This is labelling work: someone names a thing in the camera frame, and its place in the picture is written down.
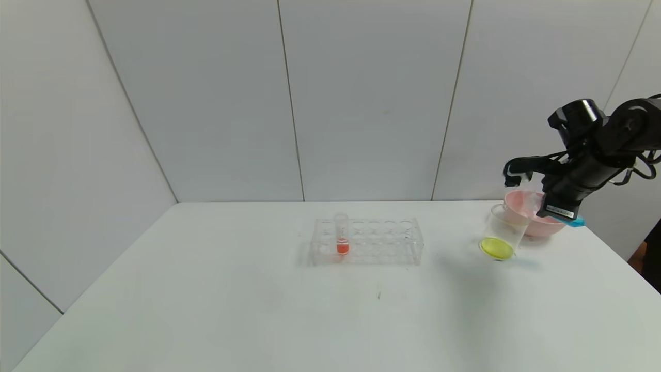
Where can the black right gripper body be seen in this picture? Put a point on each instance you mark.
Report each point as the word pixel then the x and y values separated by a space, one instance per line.
pixel 559 207

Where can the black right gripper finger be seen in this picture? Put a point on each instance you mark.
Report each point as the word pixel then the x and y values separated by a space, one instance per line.
pixel 543 211

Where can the test tube with yellow pigment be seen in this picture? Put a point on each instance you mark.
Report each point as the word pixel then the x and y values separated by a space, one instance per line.
pixel 533 201

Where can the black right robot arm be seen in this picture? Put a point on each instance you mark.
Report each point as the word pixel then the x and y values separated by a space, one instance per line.
pixel 630 124

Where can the clear glass beaker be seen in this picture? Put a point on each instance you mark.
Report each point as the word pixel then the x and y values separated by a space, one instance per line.
pixel 498 247

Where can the clear plastic test tube rack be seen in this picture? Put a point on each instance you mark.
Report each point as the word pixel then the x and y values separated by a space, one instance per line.
pixel 372 243

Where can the test tube with red pigment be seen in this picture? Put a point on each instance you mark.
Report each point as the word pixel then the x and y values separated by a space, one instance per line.
pixel 342 247

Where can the pink plastic bowl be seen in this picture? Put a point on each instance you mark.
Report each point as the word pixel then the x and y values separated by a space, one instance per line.
pixel 516 204

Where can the dark background object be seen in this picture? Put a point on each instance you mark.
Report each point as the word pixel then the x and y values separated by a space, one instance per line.
pixel 657 268

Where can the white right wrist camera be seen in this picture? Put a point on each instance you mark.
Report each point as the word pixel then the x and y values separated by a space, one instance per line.
pixel 512 174

